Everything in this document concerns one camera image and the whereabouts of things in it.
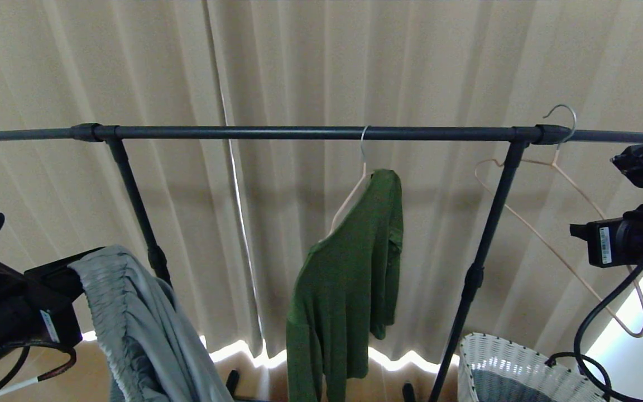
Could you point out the black clothes rack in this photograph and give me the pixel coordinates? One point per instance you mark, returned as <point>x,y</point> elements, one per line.
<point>299,133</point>

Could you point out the pale grey garment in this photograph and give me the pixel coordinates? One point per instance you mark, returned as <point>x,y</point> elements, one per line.
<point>132,324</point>

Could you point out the beige curtain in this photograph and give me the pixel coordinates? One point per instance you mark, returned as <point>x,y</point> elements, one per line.
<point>355,56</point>

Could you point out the green long-sleeved shirt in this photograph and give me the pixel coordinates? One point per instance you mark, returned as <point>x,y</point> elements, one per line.
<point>344,279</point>

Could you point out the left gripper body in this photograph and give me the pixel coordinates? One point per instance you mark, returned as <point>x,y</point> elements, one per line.
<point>3,318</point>

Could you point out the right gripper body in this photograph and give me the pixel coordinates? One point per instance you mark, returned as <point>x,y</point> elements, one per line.
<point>628,240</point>

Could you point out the white laundry basket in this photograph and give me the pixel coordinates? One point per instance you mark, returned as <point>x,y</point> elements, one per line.
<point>500,363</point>

